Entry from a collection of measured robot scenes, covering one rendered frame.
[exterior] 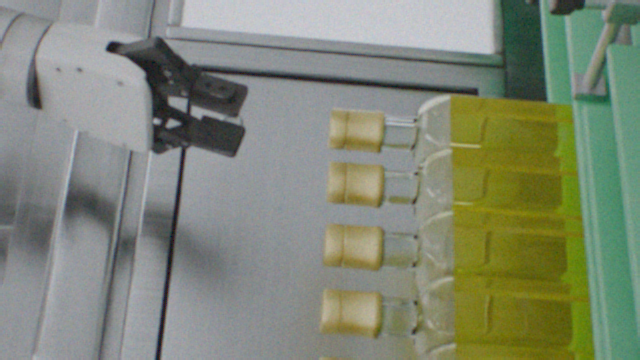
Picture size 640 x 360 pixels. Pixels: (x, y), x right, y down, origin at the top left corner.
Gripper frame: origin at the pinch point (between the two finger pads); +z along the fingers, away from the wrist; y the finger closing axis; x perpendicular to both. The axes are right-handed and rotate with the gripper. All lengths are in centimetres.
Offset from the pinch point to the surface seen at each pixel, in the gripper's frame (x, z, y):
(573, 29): 16.1, 25.9, 4.3
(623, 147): -2.8, 30.6, 13.8
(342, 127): 1.4, 10.0, 1.4
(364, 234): -8.3, 14.5, 2.0
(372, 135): 1.7, 12.5, 1.1
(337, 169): -3.3, 10.9, 2.2
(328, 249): -10.3, 12.3, 1.5
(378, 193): -4.0, 14.5, 1.6
